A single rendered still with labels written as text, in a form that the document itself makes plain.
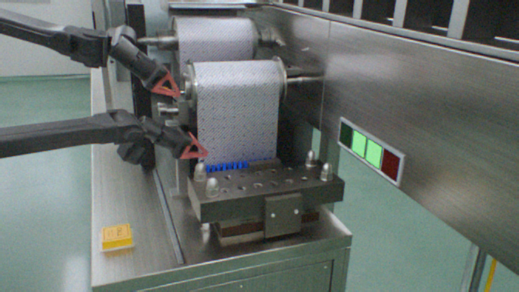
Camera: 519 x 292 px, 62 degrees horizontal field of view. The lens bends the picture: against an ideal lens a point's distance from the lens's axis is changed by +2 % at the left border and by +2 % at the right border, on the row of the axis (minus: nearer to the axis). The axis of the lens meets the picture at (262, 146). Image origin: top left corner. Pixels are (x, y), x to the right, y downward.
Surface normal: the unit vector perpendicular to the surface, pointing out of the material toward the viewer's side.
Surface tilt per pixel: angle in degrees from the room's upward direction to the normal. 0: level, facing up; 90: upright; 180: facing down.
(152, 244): 0
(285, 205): 90
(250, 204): 90
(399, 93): 90
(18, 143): 108
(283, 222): 90
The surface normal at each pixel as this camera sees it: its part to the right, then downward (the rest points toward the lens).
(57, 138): 0.63, 0.57
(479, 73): -0.94, 0.11
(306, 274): 0.34, 0.37
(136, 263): 0.04, -0.92
